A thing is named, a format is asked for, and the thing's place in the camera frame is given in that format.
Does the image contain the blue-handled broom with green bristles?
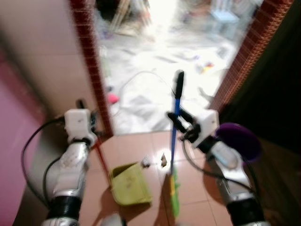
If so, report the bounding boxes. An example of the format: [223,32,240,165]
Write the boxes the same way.
[167,70,185,219]

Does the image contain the yellow-green dustpan with red handle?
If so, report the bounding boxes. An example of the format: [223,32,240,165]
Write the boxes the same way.
[92,137,153,208]

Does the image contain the small pink object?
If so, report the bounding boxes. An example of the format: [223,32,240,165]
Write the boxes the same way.
[107,92,118,105]

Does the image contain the small brown rubbish scrap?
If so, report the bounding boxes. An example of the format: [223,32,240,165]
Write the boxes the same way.
[160,152,171,169]

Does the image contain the small colourful toy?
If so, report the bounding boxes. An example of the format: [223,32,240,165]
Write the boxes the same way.
[200,64,214,75]

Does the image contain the purple plastic bucket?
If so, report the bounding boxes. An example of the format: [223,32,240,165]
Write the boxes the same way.
[217,122,262,164]

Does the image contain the bundle of wooden sticks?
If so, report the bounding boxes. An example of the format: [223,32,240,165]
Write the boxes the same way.
[112,0,143,36]

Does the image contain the light blue plastic chair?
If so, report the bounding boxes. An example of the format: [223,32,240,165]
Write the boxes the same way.
[212,7,240,38]

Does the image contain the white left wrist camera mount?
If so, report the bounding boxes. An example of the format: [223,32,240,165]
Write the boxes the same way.
[63,109,95,144]

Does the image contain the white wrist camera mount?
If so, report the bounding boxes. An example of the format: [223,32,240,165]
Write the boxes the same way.
[63,109,95,144]
[193,109,221,147]

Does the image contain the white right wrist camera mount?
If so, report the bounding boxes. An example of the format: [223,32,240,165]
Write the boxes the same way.
[193,109,221,147]

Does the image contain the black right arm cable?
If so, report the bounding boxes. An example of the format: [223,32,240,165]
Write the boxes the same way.
[181,139,257,198]

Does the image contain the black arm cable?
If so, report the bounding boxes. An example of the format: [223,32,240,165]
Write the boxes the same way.
[181,139,257,198]
[21,118,66,208]

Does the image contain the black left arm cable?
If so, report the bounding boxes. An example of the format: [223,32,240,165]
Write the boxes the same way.
[21,118,66,208]

